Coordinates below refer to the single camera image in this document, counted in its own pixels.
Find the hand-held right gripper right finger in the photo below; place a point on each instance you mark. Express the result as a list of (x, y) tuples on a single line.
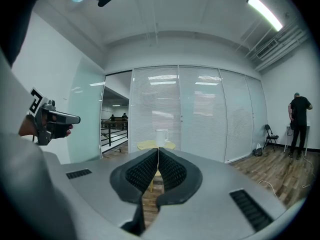
[(192, 181)]

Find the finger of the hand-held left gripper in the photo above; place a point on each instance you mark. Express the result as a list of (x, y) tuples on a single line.
[(68, 119)]

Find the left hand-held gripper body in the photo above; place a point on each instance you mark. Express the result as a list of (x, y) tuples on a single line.
[(41, 131)]

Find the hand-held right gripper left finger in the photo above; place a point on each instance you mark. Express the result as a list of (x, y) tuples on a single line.
[(120, 181)]

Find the white electric kettle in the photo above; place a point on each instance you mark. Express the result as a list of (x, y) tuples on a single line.
[(161, 137)]

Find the person's left forearm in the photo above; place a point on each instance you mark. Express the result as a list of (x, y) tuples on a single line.
[(26, 127)]

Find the person's left hand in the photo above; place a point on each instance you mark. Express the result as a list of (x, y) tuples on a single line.
[(69, 131)]

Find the frosted glass door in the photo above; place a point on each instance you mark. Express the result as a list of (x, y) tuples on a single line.
[(85, 114)]

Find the round yellow side table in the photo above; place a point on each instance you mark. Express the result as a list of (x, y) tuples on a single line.
[(145, 145)]

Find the black metal railing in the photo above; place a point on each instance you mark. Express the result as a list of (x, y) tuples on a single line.
[(113, 132)]

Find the glass partition with blinds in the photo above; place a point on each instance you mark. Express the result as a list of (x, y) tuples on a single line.
[(200, 114)]

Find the bag on floor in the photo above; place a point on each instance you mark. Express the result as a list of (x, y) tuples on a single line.
[(257, 151)]

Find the black folding chair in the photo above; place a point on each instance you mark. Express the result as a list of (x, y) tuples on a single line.
[(270, 136)]

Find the white narrow table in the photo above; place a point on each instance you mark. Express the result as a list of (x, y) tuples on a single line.
[(309, 126)]

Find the ceiling air vent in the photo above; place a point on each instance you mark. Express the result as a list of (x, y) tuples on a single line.
[(267, 48)]

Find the ceiling pipes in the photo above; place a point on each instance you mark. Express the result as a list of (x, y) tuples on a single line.
[(282, 41)]

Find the long ceiling light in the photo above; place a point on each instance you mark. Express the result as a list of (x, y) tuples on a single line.
[(265, 10)]

